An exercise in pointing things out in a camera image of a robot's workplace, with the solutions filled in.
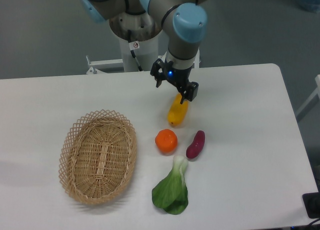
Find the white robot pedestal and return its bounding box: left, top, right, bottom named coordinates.
left=86, top=35, right=167, bottom=75

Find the oval wicker basket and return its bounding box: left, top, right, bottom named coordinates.
left=58, top=109, right=137, bottom=205

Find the green bok choy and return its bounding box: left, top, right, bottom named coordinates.
left=151, top=155, right=189, bottom=215

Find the orange tangerine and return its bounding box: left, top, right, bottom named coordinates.
left=154, top=129, right=178, bottom=155

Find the black device at table edge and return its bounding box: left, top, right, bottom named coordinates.
left=302, top=192, right=320, bottom=219

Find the black cable on pedestal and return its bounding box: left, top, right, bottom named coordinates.
left=127, top=29, right=144, bottom=72

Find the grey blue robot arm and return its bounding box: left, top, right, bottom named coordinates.
left=81, top=0, right=208, bottom=102

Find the yellow mango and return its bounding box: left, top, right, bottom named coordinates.
left=167, top=93, right=189, bottom=127

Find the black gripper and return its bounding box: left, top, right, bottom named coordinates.
left=150, top=58, right=199, bottom=104

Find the white frame at right edge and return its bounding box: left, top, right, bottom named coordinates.
left=295, top=74, right=320, bottom=123

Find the blue object top right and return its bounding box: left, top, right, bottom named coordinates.
left=294, top=0, right=320, bottom=14

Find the purple sweet potato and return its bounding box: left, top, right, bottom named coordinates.
left=186, top=130, right=206, bottom=159

